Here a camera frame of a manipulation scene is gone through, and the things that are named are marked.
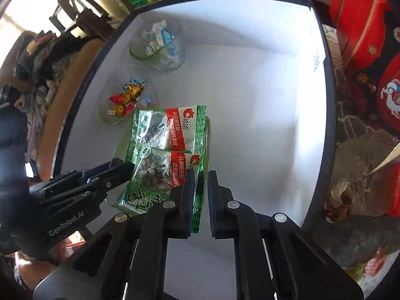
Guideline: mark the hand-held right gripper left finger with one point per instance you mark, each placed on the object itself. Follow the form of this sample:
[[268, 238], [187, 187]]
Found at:
[[187, 201]]

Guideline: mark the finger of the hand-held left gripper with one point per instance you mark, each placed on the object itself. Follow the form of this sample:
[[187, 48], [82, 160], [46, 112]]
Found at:
[[109, 166], [104, 184]]

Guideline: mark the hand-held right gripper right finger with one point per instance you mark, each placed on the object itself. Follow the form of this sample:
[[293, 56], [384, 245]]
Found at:
[[214, 207]]

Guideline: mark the green seed packet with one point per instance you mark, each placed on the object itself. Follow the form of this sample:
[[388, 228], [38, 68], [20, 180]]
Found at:
[[175, 128], [150, 175]]

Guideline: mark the green snack packets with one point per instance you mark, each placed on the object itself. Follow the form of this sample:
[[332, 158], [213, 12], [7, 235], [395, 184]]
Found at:
[[207, 134]]

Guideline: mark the white container box black rim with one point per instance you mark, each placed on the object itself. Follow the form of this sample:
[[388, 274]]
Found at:
[[250, 100]]

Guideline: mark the pink beaded item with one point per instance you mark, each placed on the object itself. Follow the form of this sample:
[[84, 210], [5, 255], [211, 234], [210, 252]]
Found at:
[[373, 264]]

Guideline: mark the person's left forearm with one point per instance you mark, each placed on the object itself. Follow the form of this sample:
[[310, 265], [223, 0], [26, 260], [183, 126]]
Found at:
[[31, 268]]

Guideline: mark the glass bowl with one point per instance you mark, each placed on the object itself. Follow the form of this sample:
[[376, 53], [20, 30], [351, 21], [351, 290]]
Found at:
[[106, 112], [175, 62]]

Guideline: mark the pile of colourful wrapped candies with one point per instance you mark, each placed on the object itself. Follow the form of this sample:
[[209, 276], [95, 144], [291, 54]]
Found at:
[[128, 97]]

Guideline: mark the pile of clothes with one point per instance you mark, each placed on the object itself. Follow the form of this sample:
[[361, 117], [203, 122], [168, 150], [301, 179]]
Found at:
[[47, 59]]

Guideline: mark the crackle patterned tablecloth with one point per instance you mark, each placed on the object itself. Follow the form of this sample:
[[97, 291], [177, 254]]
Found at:
[[340, 243]]

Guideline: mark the pile of white wrapped candies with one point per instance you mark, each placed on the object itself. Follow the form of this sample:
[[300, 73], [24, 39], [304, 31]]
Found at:
[[159, 40]]

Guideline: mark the dark wooden chair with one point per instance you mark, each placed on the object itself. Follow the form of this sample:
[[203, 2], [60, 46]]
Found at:
[[78, 6]]

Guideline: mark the black red patterned gift box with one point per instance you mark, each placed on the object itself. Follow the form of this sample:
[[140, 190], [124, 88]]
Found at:
[[390, 100]]

